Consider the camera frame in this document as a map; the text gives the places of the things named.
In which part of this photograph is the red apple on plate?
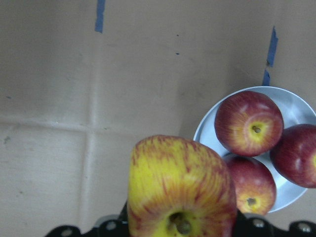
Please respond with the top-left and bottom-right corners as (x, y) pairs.
(224, 154), (277, 215)
(270, 124), (316, 189)
(214, 91), (284, 157)

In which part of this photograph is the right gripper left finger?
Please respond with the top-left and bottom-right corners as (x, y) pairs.
(45, 203), (129, 237)

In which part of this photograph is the red apple on plate front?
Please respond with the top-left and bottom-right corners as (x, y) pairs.
(224, 154), (277, 215)

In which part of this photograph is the red apple on plate right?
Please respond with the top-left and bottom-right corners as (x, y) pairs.
(270, 124), (316, 189)

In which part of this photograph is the red yellow apple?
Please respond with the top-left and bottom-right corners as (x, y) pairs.
(127, 135), (237, 237)

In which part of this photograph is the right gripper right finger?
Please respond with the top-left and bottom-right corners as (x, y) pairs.
(236, 211), (316, 237)

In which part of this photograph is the red apple on plate left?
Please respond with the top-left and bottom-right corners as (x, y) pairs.
(214, 91), (284, 157)

